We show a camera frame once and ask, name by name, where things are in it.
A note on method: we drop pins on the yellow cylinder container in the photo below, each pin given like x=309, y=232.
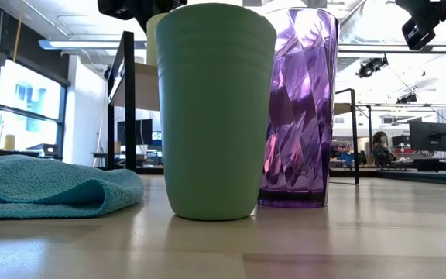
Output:
x=9, y=142

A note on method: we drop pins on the wooden shelf black metal legs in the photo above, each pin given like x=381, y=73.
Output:
x=130, y=100

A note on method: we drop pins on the black computer monitor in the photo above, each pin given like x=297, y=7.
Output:
x=143, y=131
x=431, y=135

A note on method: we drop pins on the green plastic cup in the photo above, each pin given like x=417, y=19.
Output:
x=215, y=116

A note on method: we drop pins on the black aluminium rig frame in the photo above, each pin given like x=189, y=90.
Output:
x=420, y=179

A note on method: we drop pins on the purple faceted tumbler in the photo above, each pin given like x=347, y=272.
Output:
x=304, y=116

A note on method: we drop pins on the black ceiling camera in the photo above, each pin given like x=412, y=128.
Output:
x=370, y=67

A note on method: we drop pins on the long ceiling light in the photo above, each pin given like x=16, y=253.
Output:
x=83, y=44

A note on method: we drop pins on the person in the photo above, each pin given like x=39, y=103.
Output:
x=381, y=151

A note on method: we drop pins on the teal microfibre cloth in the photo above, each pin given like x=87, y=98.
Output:
x=52, y=186

